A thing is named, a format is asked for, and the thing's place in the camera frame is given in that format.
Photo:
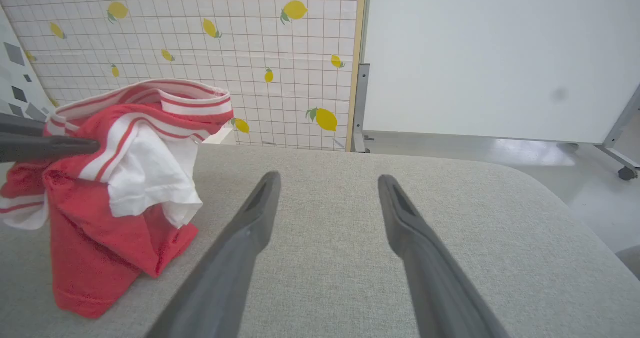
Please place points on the white rectangular box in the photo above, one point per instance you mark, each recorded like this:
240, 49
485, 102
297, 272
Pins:
222, 136

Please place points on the black caster wheel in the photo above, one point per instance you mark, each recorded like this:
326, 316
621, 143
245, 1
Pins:
628, 173

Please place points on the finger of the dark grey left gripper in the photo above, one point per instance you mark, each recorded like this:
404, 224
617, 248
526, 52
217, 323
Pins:
20, 125
45, 147

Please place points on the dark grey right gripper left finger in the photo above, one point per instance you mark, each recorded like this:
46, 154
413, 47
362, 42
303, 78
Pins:
225, 273

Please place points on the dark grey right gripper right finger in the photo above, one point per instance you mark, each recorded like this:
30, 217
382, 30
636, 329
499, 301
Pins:
430, 278

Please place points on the white board partition with frame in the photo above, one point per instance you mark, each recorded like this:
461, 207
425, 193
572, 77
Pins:
500, 52

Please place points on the red and white jersey shirt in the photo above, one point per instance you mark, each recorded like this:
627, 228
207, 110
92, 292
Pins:
100, 258

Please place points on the geometric pattern partition panel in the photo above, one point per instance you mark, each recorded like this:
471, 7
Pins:
15, 77

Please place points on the wooden framed mesh fence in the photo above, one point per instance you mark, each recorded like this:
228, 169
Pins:
250, 37

